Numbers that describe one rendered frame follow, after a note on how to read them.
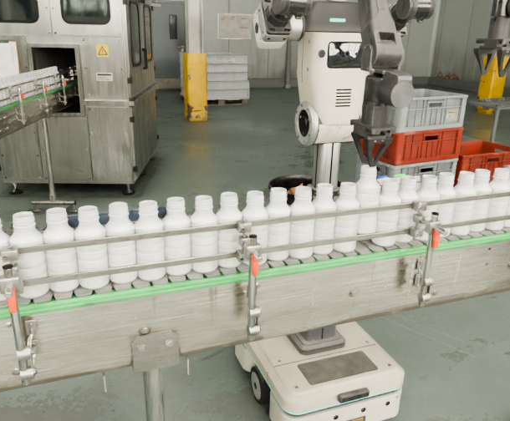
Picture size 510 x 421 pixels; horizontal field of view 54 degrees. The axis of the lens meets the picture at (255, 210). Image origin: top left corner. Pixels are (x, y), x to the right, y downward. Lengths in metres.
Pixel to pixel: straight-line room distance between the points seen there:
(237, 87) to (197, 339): 9.73
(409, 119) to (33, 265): 2.80
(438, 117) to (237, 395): 2.28
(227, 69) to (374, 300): 9.51
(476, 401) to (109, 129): 3.59
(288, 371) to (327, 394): 0.18
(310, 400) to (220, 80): 9.07
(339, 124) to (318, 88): 0.15
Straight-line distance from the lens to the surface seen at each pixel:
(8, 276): 0.97
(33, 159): 5.00
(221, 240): 1.10
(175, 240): 1.06
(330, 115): 1.79
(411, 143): 3.52
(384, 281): 1.30
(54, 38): 4.78
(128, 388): 2.41
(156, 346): 1.13
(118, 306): 1.07
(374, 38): 1.16
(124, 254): 1.05
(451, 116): 3.74
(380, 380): 2.10
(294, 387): 1.98
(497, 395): 2.60
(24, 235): 1.03
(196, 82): 8.71
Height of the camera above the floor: 1.50
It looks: 20 degrees down
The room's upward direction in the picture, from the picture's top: 1 degrees clockwise
